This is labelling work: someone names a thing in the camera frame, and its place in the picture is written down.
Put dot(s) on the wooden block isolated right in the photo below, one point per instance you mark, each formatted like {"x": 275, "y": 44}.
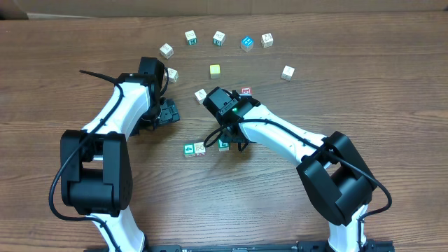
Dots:
{"x": 287, "y": 73}

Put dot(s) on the blue top wooden block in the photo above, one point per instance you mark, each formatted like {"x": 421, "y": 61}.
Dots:
{"x": 246, "y": 44}

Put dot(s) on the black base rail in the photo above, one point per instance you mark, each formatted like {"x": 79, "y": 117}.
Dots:
{"x": 302, "y": 246}

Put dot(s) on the wooden block teal side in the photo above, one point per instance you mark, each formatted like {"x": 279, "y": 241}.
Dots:
{"x": 191, "y": 37}
{"x": 219, "y": 38}

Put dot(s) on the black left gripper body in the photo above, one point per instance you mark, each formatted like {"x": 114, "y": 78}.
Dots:
{"x": 164, "y": 111}

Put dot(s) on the red letter E block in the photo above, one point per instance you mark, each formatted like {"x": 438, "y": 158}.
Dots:
{"x": 246, "y": 91}

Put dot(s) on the plain wooden block upper left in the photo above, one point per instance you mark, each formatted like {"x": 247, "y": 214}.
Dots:
{"x": 166, "y": 51}

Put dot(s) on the wooden block teal side left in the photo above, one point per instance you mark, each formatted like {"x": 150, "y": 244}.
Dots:
{"x": 191, "y": 37}

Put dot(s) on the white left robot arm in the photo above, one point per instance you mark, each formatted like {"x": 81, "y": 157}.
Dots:
{"x": 95, "y": 173}

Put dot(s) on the plain wooden block center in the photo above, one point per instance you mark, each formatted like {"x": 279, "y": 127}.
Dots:
{"x": 200, "y": 95}

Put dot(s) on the plain wooden block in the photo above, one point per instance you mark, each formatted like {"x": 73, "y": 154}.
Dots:
{"x": 166, "y": 51}
{"x": 200, "y": 95}

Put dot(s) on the wooden block red side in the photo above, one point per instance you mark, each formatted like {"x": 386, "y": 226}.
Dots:
{"x": 199, "y": 148}

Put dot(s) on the wooden block far right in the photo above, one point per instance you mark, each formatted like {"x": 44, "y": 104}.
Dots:
{"x": 267, "y": 40}

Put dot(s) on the green numeral four block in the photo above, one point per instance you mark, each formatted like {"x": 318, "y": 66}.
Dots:
{"x": 189, "y": 150}

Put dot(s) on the green letter L block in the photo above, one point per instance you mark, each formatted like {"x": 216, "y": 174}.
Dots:
{"x": 223, "y": 146}

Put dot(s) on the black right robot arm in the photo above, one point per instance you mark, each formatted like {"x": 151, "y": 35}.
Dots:
{"x": 335, "y": 177}

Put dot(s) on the yellow top wooden block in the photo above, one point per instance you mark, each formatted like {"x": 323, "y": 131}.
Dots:
{"x": 215, "y": 71}

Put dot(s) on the wooden block teal side right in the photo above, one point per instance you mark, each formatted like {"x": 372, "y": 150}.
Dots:
{"x": 219, "y": 38}

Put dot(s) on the wooden block yellow side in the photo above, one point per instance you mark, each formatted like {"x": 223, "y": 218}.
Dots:
{"x": 172, "y": 74}

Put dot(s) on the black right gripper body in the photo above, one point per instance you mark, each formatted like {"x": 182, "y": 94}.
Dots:
{"x": 236, "y": 138}

